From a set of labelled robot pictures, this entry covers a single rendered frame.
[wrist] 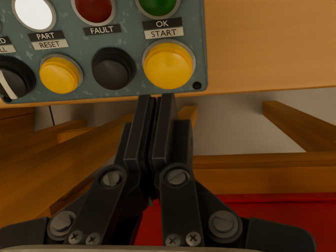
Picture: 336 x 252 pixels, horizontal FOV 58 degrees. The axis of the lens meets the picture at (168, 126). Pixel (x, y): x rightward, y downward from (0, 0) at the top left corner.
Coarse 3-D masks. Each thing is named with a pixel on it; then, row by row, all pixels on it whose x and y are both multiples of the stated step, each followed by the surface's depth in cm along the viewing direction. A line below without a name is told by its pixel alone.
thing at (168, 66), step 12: (156, 48) 17; (168, 48) 17; (180, 48) 17; (144, 60) 18; (156, 60) 17; (168, 60) 17; (180, 60) 17; (144, 72) 18; (156, 72) 18; (168, 72) 18; (180, 72) 18; (156, 84) 18; (168, 84) 18; (180, 84) 18
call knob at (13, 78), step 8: (0, 64) 19; (8, 64) 19; (16, 64) 19; (0, 72) 19; (8, 72) 19; (16, 72) 19; (24, 72) 19; (0, 80) 19; (8, 80) 19; (16, 80) 19; (24, 80) 20; (0, 88) 20; (8, 88) 20; (16, 88) 20; (24, 88) 20; (8, 96) 20; (16, 96) 20
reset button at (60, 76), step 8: (48, 64) 18; (56, 64) 18; (64, 64) 18; (72, 64) 19; (40, 72) 19; (48, 72) 18; (56, 72) 18; (64, 72) 18; (72, 72) 19; (48, 80) 19; (56, 80) 19; (64, 80) 19; (72, 80) 19; (48, 88) 19; (56, 88) 19; (64, 88) 19; (72, 88) 19
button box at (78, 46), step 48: (0, 0) 17; (48, 0) 16; (192, 0) 16; (0, 48) 19; (48, 48) 19; (96, 48) 18; (144, 48) 18; (192, 48) 18; (0, 96) 22; (48, 96) 21; (96, 96) 21
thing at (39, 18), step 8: (16, 0) 16; (24, 0) 16; (32, 0) 16; (40, 0) 16; (16, 8) 17; (24, 8) 16; (32, 8) 16; (40, 8) 16; (48, 8) 17; (24, 16) 17; (32, 16) 17; (40, 16) 17; (48, 16) 17; (32, 24) 17; (40, 24) 17; (48, 24) 17
